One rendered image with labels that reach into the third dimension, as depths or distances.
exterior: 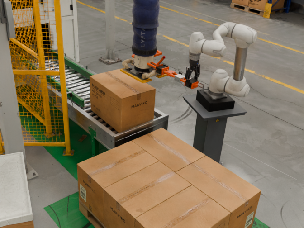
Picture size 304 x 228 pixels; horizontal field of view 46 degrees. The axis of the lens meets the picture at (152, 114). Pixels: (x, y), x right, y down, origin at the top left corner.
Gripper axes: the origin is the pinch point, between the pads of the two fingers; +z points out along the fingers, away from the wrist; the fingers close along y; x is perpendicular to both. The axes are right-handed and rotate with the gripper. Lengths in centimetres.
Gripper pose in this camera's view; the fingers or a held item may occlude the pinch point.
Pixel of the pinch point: (191, 82)
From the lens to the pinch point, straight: 296.1
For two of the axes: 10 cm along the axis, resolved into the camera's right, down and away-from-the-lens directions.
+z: -0.5, 8.7, 5.0
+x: 6.5, 4.0, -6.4
